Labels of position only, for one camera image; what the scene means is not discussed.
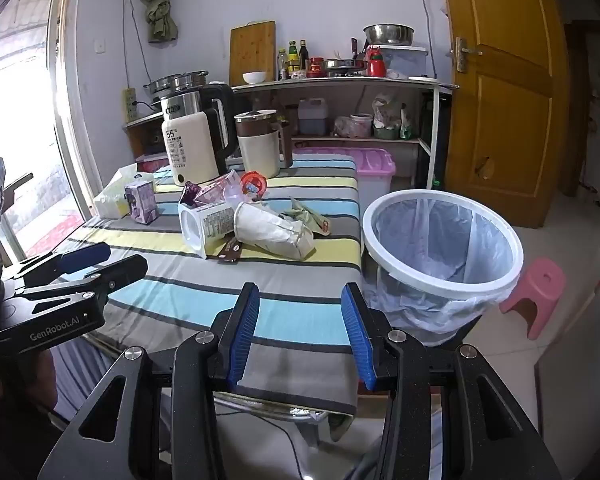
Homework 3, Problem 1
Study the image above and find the striped tablecloth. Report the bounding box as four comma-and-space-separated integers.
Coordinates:
55, 152, 363, 416

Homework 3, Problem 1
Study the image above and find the wooden cutting board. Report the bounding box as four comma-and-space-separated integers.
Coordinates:
229, 21, 277, 87

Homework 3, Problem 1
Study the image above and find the brown and cream mug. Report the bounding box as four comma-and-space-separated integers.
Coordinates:
234, 109, 295, 179

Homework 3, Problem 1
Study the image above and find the yellow tissue pack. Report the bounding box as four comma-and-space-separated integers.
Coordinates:
92, 164, 153, 220

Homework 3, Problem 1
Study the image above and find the white printed plastic cup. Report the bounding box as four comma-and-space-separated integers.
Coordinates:
178, 201, 241, 260

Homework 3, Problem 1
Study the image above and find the cream electric kettle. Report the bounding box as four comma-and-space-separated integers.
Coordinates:
160, 82, 241, 188

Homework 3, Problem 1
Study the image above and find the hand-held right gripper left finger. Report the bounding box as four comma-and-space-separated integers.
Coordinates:
37, 282, 261, 480

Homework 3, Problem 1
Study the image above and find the pink drink carton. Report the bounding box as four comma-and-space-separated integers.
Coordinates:
194, 170, 243, 208

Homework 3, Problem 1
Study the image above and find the white kitchen shelf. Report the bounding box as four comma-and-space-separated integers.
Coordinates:
230, 74, 456, 191

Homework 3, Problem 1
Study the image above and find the clear plastic bin liner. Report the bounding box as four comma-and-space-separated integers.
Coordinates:
367, 195, 516, 348

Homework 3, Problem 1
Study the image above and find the metal pan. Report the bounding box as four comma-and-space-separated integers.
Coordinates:
324, 58, 367, 77

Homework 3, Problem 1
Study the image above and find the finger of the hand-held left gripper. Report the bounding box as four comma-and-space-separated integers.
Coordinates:
9, 253, 149, 306
17, 241, 112, 283

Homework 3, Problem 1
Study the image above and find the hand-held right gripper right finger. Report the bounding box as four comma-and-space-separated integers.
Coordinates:
341, 282, 563, 480

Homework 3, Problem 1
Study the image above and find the steel mixing bowl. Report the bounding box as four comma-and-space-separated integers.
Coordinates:
363, 24, 416, 47

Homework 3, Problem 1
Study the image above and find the bagged white container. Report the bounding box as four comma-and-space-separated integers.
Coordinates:
334, 114, 373, 138

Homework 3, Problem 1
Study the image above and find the purple drink carton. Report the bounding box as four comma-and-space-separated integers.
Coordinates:
125, 180, 160, 225

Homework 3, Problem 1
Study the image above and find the white trash bin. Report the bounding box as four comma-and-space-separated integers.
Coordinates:
361, 189, 525, 348

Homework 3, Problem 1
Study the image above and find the clear plastic storage box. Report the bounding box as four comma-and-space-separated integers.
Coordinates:
380, 45, 428, 78

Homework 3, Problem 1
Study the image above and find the pink plastic stool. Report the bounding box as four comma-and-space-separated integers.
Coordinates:
499, 258, 567, 341

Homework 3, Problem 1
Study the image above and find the brown sachet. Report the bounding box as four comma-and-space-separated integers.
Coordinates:
217, 239, 244, 264

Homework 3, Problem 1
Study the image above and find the wooden cabinet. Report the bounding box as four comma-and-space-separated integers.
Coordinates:
122, 110, 166, 158

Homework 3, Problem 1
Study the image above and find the pink-lidded storage box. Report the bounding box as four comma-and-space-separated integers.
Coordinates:
292, 147, 397, 206

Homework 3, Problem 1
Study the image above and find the plastic oil jug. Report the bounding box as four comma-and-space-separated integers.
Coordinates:
298, 98, 329, 136

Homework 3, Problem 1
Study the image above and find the wooden door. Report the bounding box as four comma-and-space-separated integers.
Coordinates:
437, 0, 571, 228

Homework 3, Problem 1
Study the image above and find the green hanging cloth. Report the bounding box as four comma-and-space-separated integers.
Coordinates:
136, 0, 178, 43

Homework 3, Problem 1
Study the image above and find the metal door handle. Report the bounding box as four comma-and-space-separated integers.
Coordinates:
450, 36, 483, 73

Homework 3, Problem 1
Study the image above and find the yellow power strip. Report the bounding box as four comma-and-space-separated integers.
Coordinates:
122, 87, 138, 123

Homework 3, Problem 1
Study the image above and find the red foil cup lid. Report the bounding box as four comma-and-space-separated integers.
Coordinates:
240, 171, 268, 202

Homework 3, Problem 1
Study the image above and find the red bottle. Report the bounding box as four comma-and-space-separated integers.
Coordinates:
366, 46, 387, 77

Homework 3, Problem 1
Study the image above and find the steel pot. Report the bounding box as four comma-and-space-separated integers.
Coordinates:
147, 76, 176, 97
172, 71, 210, 92

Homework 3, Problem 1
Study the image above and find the stuffed plastic bag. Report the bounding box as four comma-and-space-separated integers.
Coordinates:
372, 94, 406, 141

